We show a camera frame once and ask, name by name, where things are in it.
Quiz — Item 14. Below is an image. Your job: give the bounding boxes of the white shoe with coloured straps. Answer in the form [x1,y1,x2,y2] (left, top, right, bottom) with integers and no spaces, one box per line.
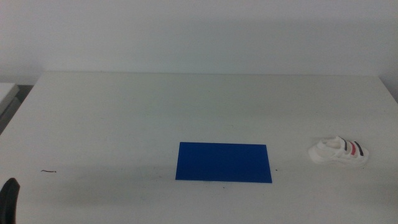
[308,136,370,167]

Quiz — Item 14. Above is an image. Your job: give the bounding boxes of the blue rectangular mat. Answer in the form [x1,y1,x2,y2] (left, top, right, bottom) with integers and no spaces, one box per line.
[175,141,273,184]

